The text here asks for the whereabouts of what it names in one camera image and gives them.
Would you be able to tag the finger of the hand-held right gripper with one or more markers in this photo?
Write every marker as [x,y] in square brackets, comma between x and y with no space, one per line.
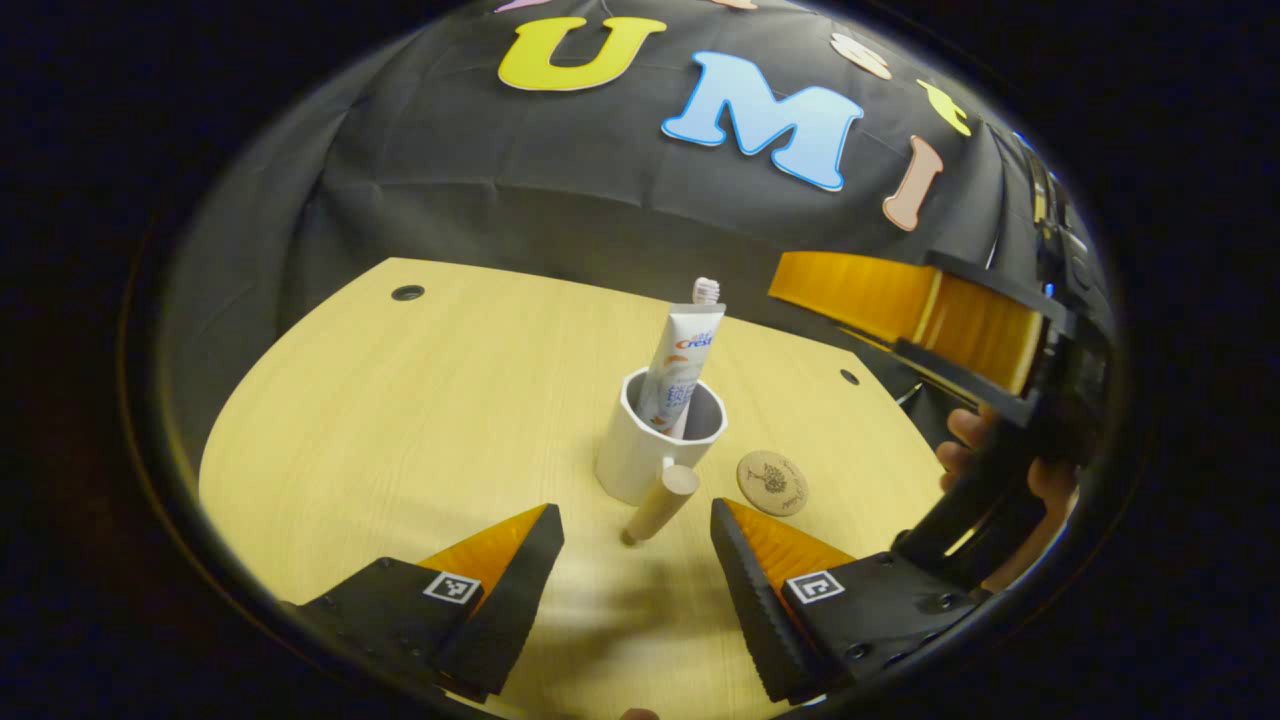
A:
[985,335]
[860,290]

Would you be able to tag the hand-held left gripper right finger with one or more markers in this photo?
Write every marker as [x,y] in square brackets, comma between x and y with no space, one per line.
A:
[755,590]

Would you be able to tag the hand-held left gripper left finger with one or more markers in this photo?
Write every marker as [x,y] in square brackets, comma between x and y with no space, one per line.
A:
[520,580]

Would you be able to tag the round wooden coaster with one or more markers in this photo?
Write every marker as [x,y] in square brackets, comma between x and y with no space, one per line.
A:
[772,483]

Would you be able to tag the pink toothbrush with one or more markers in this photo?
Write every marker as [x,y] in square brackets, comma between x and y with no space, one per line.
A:
[706,290]

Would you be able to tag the white toothpaste tube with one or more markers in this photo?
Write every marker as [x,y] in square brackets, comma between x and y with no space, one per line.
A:
[685,360]

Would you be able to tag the light wooden desktop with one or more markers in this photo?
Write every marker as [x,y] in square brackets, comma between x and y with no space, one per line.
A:
[400,420]

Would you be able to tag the black backdrop cloth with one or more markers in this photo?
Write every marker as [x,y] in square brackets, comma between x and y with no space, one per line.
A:
[560,190]

